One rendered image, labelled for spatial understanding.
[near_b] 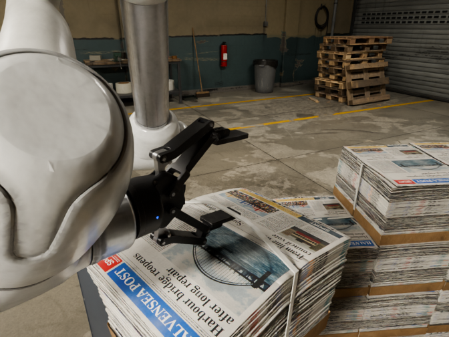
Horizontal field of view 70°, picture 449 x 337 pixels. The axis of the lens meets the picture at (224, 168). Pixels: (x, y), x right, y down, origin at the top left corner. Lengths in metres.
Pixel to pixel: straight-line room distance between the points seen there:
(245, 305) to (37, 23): 0.38
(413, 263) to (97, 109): 1.30
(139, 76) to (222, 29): 7.31
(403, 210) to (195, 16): 7.08
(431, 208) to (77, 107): 1.19
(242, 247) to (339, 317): 0.91
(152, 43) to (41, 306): 1.86
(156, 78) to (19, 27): 0.58
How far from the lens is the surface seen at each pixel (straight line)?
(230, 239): 0.57
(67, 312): 2.24
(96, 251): 0.37
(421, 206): 1.24
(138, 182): 0.41
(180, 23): 7.75
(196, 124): 0.45
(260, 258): 0.53
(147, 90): 0.88
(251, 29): 8.49
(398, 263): 1.35
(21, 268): 0.22
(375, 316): 1.48
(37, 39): 0.29
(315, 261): 0.56
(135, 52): 0.81
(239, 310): 0.46
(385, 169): 1.25
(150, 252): 0.56
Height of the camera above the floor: 1.52
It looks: 24 degrees down
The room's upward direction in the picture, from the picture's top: straight up
